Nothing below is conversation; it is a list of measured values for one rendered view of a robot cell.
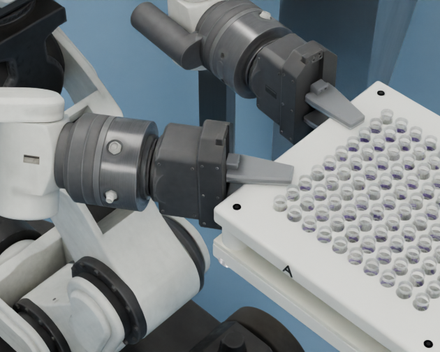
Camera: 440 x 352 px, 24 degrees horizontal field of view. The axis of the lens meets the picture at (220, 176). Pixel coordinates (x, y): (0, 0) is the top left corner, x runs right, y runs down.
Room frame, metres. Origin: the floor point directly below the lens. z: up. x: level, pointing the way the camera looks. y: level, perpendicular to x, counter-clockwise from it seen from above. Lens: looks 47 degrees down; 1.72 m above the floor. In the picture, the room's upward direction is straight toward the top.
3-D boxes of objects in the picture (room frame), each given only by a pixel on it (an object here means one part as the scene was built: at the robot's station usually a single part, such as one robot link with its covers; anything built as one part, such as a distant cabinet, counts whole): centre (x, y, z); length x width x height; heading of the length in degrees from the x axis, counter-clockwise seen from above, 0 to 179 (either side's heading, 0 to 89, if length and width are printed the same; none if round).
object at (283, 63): (0.82, -0.06, 1.02); 0.12 x 0.10 x 0.13; 38
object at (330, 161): (0.67, -0.10, 1.01); 0.01 x 0.01 x 0.07
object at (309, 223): (0.59, -0.08, 1.01); 0.01 x 0.01 x 0.07
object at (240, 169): (0.66, -0.04, 1.04); 0.06 x 0.03 x 0.02; 79
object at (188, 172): (0.67, 0.05, 1.02); 0.12 x 0.10 x 0.13; 79
